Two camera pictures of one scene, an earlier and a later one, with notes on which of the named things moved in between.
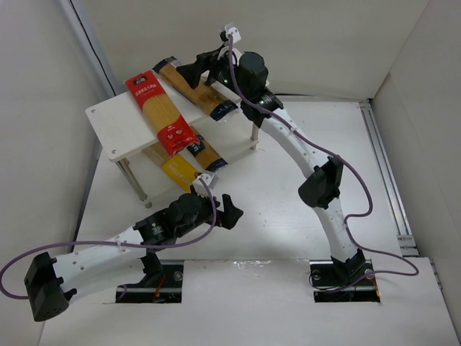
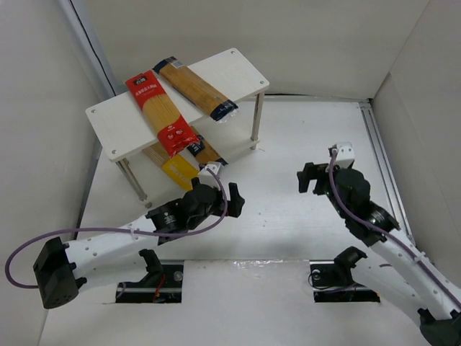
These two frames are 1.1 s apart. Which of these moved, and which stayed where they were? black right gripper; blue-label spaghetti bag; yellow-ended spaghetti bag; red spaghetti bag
Moved: black right gripper
Stayed: red spaghetti bag; yellow-ended spaghetti bag; blue-label spaghetti bag
